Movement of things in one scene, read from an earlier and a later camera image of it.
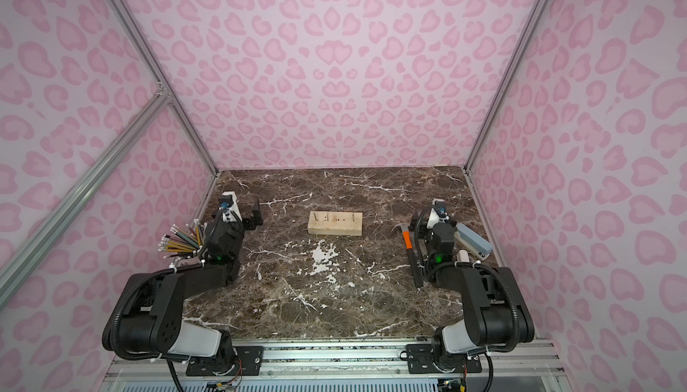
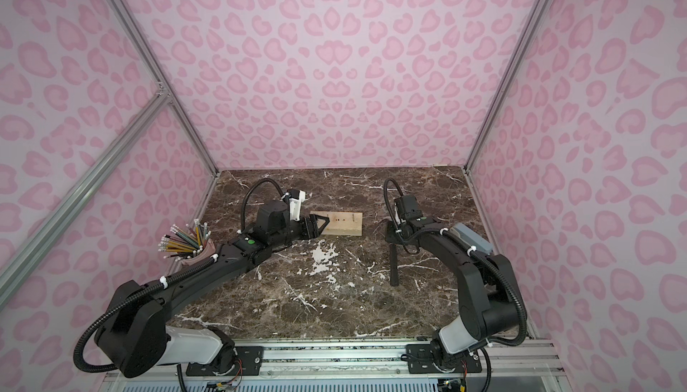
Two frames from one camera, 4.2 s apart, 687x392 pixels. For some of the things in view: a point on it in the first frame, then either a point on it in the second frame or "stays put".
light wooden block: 335,223 stays put
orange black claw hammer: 407,236 -> 394,279
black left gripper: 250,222 -> 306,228
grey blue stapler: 472,242 stays put
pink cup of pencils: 185,242 stays put
